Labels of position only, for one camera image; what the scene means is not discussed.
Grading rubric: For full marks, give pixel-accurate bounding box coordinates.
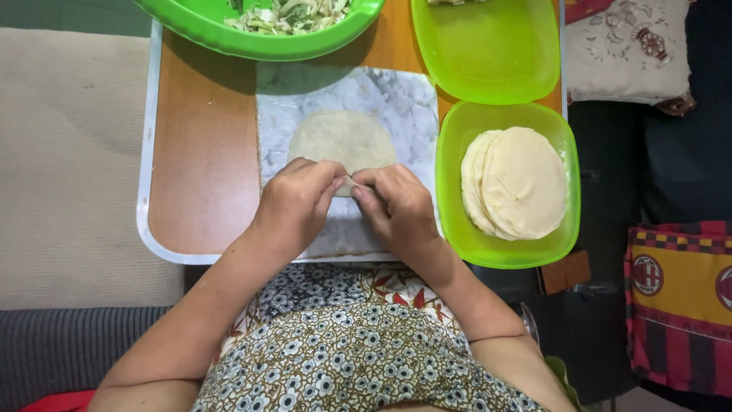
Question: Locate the person's left hand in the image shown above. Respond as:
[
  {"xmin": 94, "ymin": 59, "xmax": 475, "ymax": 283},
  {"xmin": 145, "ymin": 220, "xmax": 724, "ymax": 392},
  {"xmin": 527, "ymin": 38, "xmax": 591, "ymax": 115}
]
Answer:
[{"xmin": 248, "ymin": 157, "xmax": 348, "ymax": 260}]

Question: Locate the empty green plastic container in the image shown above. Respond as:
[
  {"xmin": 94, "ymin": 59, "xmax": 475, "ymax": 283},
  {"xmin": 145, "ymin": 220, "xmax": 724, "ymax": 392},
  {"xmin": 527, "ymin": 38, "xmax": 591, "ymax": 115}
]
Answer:
[{"xmin": 411, "ymin": 0, "xmax": 562, "ymax": 106}]

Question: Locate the green container holding wrappers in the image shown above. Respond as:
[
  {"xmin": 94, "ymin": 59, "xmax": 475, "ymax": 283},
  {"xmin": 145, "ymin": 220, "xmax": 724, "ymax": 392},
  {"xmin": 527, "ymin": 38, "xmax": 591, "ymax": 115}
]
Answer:
[{"xmin": 435, "ymin": 101, "xmax": 582, "ymax": 270}]

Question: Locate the person's floral patterned dress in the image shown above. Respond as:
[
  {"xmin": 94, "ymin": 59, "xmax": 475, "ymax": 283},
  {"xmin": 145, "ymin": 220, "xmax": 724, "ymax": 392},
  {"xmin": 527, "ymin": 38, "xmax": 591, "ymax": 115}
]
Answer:
[{"xmin": 191, "ymin": 262, "xmax": 551, "ymax": 412}]

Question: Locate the beige sofa cushion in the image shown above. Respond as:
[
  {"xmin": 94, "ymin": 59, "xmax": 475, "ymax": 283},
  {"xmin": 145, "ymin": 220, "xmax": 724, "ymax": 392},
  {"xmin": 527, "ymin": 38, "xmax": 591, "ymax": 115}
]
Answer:
[{"xmin": 0, "ymin": 27, "xmax": 185, "ymax": 311}]

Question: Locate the grey ribbed cushion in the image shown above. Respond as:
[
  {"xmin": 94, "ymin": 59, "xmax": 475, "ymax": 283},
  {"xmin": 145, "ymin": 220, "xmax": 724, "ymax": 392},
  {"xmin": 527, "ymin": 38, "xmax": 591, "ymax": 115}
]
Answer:
[{"xmin": 0, "ymin": 306, "xmax": 173, "ymax": 412}]

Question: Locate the wooden tray table white rim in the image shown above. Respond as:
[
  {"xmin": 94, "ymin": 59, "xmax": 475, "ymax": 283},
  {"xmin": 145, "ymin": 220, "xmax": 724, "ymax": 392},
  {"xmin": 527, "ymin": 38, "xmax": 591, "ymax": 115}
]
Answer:
[{"xmin": 136, "ymin": 0, "xmax": 568, "ymax": 266}]

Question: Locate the person's right hand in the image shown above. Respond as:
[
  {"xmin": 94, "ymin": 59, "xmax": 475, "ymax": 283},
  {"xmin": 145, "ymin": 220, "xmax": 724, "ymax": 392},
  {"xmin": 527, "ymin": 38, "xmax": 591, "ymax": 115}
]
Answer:
[{"xmin": 350, "ymin": 163, "xmax": 451, "ymax": 271}]

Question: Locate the stack of dough wrappers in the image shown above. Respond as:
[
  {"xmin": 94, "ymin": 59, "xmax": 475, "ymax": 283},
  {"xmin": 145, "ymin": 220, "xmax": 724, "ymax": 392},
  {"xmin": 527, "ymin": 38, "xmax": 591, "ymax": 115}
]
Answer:
[{"xmin": 460, "ymin": 126, "xmax": 568, "ymax": 241}]

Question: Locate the white marble board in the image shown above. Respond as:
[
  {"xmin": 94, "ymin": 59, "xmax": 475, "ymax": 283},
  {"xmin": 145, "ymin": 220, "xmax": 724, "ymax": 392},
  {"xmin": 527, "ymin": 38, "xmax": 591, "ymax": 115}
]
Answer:
[{"xmin": 255, "ymin": 62, "xmax": 441, "ymax": 262}]

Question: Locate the green cloth piece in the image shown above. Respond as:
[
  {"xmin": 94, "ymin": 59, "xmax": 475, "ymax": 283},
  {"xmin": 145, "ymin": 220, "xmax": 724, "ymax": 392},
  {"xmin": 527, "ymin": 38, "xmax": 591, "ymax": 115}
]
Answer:
[{"xmin": 544, "ymin": 356, "xmax": 585, "ymax": 412}]

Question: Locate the round dough wrapper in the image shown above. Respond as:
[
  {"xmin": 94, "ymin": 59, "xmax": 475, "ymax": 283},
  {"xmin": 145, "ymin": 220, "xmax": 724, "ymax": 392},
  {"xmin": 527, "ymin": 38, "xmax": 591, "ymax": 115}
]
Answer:
[{"xmin": 287, "ymin": 110, "xmax": 398, "ymax": 198}]

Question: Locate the chopped vegetable filling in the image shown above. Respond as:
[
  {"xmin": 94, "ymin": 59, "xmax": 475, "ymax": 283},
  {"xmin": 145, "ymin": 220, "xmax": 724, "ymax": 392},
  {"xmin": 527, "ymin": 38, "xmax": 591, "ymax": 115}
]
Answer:
[{"xmin": 223, "ymin": 0, "xmax": 351, "ymax": 36}]

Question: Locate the round green plastic bowl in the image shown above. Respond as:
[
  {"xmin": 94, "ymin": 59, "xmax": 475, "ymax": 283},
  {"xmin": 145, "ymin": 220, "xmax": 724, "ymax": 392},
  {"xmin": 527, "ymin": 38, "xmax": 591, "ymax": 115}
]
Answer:
[{"xmin": 133, "ymin": 0, "xmax": 385, "ymax": 63}]

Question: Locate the embroidered white cushion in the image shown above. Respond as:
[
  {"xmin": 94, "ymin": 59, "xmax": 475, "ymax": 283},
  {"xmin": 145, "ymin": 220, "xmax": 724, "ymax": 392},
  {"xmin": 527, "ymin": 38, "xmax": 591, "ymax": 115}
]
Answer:
[{"xmin": 563, "ymin": 0, "xmax": 698, "ymax": 117}]

